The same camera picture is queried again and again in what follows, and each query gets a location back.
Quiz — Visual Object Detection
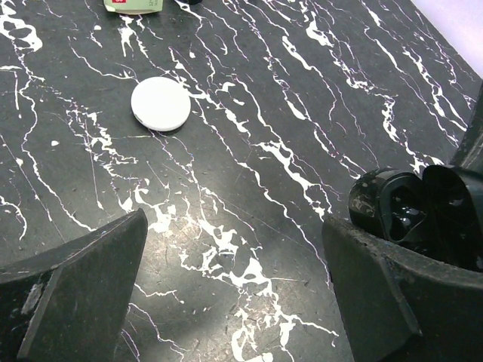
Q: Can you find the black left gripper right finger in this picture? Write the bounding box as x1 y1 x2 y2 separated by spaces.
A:
321 216 482 361

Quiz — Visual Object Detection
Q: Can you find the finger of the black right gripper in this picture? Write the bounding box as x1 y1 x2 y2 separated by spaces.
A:
451 87 483 173

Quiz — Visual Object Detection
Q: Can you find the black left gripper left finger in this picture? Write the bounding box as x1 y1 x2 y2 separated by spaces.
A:
1 209 148 361

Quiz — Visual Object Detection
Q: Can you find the black round earbud case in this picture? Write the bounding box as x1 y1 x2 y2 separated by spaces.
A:
348 165 482 272

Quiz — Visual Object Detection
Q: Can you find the white earbud charging case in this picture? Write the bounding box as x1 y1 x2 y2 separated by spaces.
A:
131 77 191 132

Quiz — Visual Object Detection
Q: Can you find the green white cardboard box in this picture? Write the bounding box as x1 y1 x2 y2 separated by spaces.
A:
103 0 163 15

